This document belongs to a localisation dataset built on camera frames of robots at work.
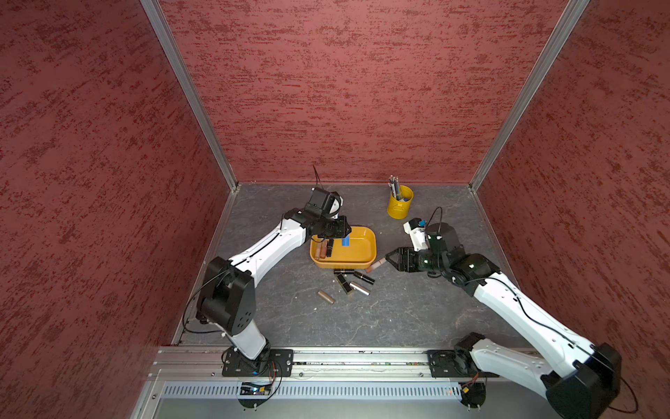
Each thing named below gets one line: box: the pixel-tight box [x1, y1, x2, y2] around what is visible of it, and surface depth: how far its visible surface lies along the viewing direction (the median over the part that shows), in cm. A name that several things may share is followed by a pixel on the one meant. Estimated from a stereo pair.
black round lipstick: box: [326, 238, 335, 258], surface depth 99 cm
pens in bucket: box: [387, 174, 409, 202], surface depth 102 cm
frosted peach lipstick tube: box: [314, 240, 322, 261], surface depth 98 cm
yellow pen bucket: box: [387, 185, 415, 220], surface depth 106 cm
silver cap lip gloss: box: [319, 239, 328, 260], surface depth 99 cm
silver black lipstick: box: [348, 270, 376, 296], surface depth 91 cm
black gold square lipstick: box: [335, 273, 354, 296], surface depth 91 cm
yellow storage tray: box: [308, 225, 378, 269], surface depth 97 cm
